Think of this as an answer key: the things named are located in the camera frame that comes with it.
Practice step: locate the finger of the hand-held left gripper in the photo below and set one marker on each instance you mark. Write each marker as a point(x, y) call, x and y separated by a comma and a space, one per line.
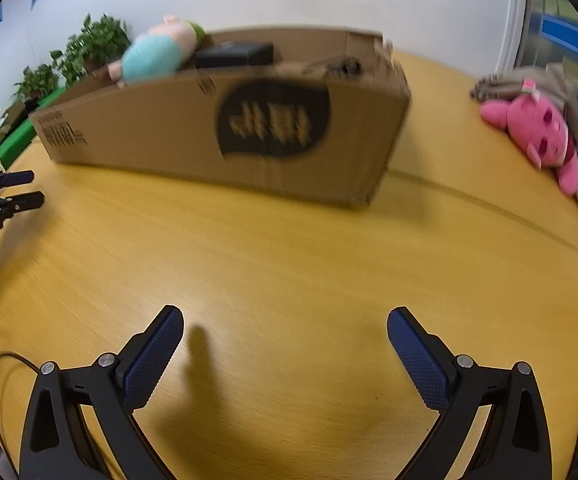
point(16, 178)
point(26, 201)

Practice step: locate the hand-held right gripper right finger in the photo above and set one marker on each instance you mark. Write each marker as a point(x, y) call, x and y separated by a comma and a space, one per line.
point(419, 360)

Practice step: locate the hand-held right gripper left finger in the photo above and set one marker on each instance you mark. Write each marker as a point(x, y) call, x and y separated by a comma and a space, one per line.
point(151, 360)

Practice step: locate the brown cardboard box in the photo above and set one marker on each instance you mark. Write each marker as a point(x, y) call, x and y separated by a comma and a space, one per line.
point(169, 125)

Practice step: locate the green board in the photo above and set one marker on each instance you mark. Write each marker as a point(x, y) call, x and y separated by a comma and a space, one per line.
point(11, 142)

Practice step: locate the small potted green plant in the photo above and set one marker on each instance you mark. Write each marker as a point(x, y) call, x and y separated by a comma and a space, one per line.
point(39, 80)

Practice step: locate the large potted green plant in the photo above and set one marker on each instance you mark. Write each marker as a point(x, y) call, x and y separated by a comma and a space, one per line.
point(96, 45)

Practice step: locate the teal and pink plush pig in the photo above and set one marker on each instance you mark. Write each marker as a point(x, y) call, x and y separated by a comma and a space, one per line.
point(154, 57)

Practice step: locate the black rectangular box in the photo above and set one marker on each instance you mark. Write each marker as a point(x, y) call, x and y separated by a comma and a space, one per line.
point(234, 55)

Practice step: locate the pink plush toy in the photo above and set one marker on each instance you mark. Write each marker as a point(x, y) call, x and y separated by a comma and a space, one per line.
point(534, 120)

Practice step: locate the grey beige cloth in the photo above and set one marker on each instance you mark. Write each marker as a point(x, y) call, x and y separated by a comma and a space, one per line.
point(504, 85)

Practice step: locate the window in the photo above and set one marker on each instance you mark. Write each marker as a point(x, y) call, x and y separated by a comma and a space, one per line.
point(549, 20)

